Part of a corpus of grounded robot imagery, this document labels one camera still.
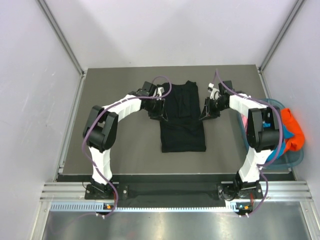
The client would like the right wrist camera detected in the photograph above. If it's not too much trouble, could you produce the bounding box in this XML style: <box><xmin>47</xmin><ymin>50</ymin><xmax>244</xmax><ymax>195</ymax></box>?
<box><xmin>207</xmin><ymin>80</ymin><xmax>234</xmax><ymax>100</ymax></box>

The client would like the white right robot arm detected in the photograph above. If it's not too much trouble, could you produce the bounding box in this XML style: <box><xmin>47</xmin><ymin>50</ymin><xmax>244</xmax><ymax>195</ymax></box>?
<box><xmin>199</xmin><ymin>92</ymin><xmax>283</xmax><ymax>198</ymax></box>

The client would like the blue t shirt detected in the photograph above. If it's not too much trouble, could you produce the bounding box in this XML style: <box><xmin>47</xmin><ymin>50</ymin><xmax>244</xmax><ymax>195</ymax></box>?
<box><xmin>266</xmin><ymin>122</ymin><xmax>295</xmax><ymax>163</ymax></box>

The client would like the aluminium frame rail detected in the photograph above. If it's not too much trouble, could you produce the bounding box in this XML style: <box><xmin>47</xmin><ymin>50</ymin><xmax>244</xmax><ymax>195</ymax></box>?
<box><xmin>40</xmin><ymin>181</ymin><xmax>313</xmax><ymax>202</ymax></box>

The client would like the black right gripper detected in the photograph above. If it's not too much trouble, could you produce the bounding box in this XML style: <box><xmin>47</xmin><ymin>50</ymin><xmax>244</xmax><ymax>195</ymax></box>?
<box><xmin>199</xmin><ymin>96</ymin><xmax>228</xmax><ymax>121</ymax></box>

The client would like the pink t shirt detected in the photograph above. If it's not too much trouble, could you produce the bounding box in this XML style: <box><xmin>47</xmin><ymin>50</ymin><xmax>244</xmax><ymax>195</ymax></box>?
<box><xmin>241</xmin><ymin>116</ymin><xmax>248</xmax><ymax>129</ymax></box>

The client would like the slotted grey cable duct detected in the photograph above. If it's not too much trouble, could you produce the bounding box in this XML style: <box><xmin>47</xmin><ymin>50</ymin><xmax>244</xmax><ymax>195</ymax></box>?
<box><xmin>49</xmin><ymin>201</ymin><xmax>253</xmax><ymax>213</ymax></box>

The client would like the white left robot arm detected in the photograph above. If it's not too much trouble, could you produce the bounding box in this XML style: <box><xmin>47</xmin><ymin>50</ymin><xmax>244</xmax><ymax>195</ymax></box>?
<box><xmin>82</xmin><ymin>87</ymin><xmax>168</xmax><ymax>199</ymax></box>

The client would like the teal laundry basket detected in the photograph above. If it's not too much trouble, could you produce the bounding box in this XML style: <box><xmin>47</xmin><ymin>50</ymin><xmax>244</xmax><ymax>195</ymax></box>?
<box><xmin>237</xmin><ymin>98</ymin><xmax>304</xmax><ymax>170</ymax></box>

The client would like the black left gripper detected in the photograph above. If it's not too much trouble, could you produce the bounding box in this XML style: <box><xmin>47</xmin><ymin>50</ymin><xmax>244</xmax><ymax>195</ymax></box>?
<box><xmin>144</xmin><ymin>97</ymin><xmax>168</xmax><ymax>122</ymax></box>

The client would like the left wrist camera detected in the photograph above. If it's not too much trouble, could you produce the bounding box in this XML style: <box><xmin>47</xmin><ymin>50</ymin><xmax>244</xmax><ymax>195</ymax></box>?
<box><xmin>140</xmin><ymin>81</ymin><xmax>165</xmax><ymax>97</ymax></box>

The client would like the orange t shirt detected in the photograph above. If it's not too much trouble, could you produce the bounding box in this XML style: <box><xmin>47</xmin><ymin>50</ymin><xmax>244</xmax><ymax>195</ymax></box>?
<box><xmin>281</xmin><ymin>108</ymin><xmax>305</xmax><ymax>153</ymax></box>

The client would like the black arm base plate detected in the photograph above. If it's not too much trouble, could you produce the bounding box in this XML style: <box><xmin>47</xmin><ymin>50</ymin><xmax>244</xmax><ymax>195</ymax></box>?
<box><xmin>84</xmin><ymin>174</ymin><xmax>263</xmax><ymax>208</ymax></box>

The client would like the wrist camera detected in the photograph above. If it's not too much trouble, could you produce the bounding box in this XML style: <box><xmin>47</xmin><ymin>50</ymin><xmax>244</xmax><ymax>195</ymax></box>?
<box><xmin>207</xmin><ymin>80</ymin><xmax>234</xmax><ymax>100</ymax></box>
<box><xmin>140</xmin><ymin>81</ymin><xmax>165</xmax><ymax>97</ymax></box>

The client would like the black t shirt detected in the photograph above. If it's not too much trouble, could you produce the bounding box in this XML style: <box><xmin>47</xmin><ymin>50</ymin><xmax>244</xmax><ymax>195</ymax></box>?
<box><xmin>159</xmin><ymin>80</ymin><xmax>207</xmax><ymax>153</ymax></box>

